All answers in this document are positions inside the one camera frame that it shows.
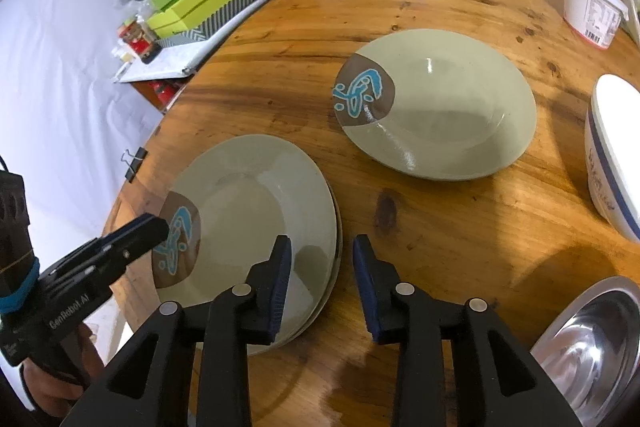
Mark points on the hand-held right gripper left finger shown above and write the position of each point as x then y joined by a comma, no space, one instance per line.
280,287

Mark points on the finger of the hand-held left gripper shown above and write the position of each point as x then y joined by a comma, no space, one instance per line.
145,231

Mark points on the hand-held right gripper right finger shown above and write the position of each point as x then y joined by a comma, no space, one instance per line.
367,292

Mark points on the stainless steel bowl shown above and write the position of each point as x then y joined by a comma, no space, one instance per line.
585,352

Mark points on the white bowl with blue stripe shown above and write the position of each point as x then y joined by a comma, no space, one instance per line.
615,147

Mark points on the person's left hand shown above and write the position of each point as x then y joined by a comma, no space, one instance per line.
45,391

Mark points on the black binder clip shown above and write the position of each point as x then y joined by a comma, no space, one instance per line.
137,159

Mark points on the white shelf board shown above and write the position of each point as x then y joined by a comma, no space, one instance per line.
170,62

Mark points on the small red figurine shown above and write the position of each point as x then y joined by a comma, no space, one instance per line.
137,39

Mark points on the lime green box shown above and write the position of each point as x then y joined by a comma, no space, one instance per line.
200,7

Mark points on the striped storage tray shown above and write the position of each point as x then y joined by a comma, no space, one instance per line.
225,14

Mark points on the white plastic tub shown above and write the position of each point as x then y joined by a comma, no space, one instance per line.
590,12

